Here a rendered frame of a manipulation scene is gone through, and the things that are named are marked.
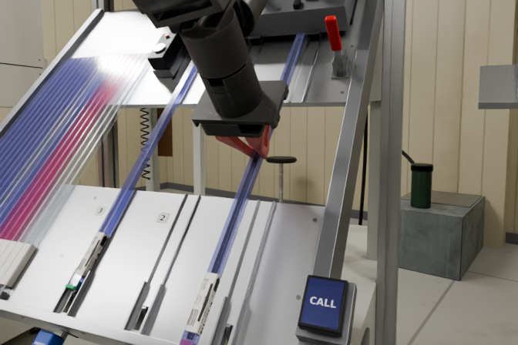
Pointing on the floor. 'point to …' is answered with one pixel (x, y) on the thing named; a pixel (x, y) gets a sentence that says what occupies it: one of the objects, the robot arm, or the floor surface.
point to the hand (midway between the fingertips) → (259, 151)
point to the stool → (280, 170)
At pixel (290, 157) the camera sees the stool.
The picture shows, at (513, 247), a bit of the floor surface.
